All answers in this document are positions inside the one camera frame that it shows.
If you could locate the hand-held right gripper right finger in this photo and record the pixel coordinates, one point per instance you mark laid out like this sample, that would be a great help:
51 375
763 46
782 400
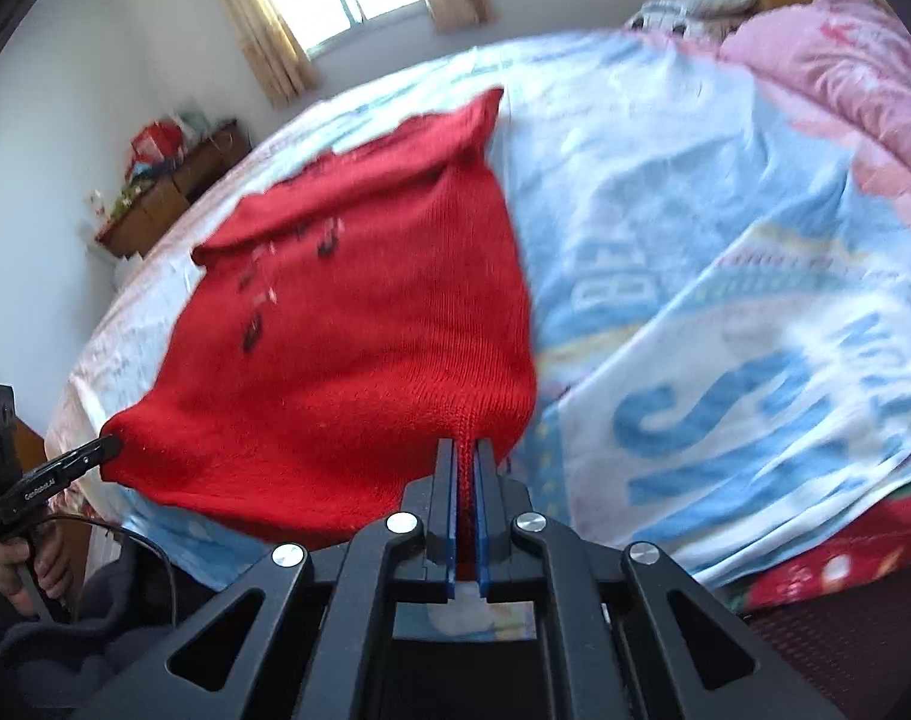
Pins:
485 525

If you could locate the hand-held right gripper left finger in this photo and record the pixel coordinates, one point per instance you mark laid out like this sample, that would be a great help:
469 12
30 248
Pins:
450 517

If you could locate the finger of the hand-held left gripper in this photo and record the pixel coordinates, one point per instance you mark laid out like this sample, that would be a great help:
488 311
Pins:
88 456

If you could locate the red knitted sweater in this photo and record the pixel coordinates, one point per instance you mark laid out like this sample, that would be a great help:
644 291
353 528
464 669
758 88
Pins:
365 330

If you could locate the person's left forearm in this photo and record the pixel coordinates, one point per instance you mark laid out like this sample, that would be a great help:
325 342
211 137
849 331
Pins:
125 615

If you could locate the person's left hand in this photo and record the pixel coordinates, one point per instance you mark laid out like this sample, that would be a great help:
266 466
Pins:
47 562

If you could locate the white floral card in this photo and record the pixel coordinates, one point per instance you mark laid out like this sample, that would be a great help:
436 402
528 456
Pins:
97 206

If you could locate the brown wooden desk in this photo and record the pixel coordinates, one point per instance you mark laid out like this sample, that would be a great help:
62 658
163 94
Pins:
155 202

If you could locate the bed with printed sheet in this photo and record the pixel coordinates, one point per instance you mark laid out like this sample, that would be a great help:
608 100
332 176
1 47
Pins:
688 277

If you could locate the red gift box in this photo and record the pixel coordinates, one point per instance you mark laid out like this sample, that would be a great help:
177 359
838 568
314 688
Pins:
154 142

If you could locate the dark maroon cloth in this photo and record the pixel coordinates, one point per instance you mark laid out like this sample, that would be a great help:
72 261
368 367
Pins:
860 645

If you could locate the light blue patterned pillow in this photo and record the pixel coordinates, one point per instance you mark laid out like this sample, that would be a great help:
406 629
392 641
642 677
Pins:
710 4

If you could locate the pink floral quilt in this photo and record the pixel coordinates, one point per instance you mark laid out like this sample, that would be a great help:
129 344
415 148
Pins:
845 67

